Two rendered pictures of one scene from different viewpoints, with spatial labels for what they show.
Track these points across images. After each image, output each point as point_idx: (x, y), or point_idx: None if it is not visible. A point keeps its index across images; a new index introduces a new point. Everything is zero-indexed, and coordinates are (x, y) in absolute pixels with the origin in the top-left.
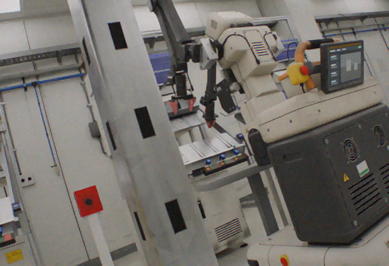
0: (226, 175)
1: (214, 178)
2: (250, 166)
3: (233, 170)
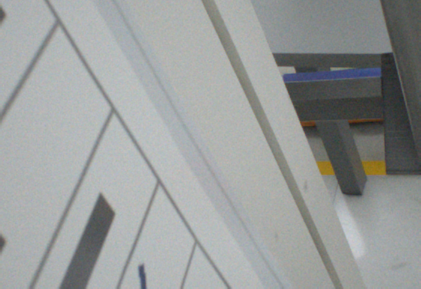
0: (371, 4)
1: (357, 53)
2: (304, 5)
3: (298, 50)
